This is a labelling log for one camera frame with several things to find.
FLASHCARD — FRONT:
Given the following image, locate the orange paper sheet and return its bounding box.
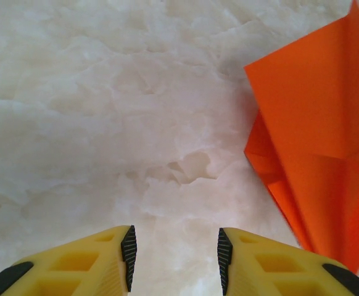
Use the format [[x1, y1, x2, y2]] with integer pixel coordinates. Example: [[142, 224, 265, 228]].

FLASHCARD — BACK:
[[243, 0, 359, 276]]

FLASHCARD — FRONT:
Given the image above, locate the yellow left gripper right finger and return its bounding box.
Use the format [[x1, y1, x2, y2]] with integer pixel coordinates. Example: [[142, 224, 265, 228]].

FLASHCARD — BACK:
[[218, 227, 359, 296]]

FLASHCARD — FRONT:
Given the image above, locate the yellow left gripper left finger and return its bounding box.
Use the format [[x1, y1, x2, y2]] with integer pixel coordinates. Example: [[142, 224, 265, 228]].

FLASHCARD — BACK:
[[0, 224, 138, 296]]

